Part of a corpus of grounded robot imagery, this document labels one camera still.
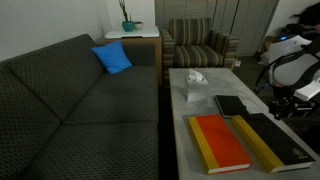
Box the grey coffee table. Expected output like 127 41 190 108
169 68 320 180

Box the blue throw pillow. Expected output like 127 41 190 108
92 41 132 74

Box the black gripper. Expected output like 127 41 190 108
269 97 315 120

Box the large black book yellow spine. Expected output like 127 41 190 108
231 113 315 173

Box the small black notebook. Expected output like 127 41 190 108
214 95 248 117

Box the striped armchair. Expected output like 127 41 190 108
160 18 239 87

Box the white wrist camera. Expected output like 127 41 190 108
294 78 320 101

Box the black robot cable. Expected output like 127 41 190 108
253 49 308 93

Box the teal plant pot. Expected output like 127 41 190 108
122 21 135 32

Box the small white bowl pot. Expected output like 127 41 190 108
135 22 144 30

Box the dark grey fabric sofa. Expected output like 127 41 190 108
0 34 160 180

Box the orange book yellow spine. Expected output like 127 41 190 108
187 114 252 174

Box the grey tissue box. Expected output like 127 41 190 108
184 69 208 102

